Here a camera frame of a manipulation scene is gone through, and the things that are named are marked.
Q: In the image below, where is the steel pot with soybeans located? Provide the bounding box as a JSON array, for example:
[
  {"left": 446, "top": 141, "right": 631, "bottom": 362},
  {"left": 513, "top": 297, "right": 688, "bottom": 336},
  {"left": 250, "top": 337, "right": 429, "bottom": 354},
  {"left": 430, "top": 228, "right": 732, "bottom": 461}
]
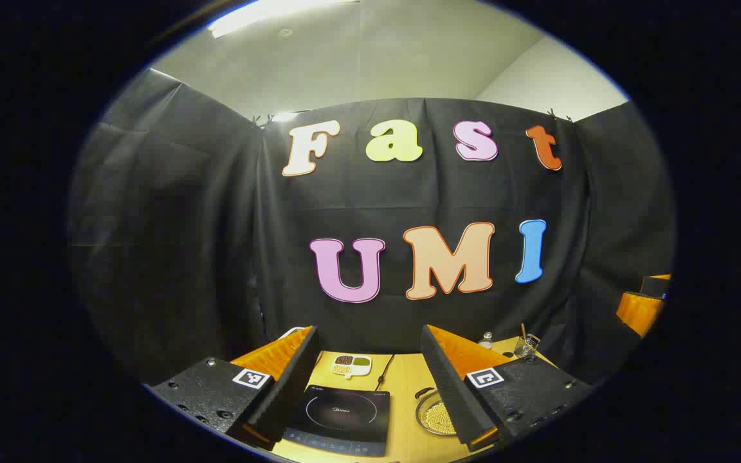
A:
[{"left": 415, "top": 387, "right": 459, "bottom": 437}]

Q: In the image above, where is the black induction cooktop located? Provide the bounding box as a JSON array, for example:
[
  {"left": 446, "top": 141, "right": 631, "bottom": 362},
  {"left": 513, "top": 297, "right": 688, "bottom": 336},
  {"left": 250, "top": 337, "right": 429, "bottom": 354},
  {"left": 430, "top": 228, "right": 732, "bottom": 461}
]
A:
[{"left": 282, "top": 385, "right": 391, "bottom": 458}]

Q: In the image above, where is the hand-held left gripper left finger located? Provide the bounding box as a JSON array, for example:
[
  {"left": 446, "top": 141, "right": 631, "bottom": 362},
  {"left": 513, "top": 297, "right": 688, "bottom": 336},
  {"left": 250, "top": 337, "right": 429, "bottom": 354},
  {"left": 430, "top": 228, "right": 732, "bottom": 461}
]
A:
[{"left": 145, "top": 326, "right": 321, "bottom": 449}]

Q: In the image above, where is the black power cable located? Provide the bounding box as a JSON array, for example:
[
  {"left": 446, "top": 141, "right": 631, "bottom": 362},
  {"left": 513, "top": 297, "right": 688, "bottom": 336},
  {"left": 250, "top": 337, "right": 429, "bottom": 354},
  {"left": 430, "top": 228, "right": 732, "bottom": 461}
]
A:
[{"left": 376, "top": 354, "right": 396, "bottom": 392}]

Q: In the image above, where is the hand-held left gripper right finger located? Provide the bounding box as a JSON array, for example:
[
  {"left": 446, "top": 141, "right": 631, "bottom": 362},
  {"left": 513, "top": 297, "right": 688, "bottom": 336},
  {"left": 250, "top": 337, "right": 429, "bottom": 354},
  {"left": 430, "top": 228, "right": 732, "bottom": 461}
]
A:
[{"left": 420, "top": 324, "right": 596, "bottom": 452}]

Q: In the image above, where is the white divided dish of beans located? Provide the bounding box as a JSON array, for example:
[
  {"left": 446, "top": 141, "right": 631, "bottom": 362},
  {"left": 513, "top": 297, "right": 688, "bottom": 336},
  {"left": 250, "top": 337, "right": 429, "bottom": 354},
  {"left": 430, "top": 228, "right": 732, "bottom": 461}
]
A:
[{"left": 331, "top": 354, "right": 373, "bottom": 379}]

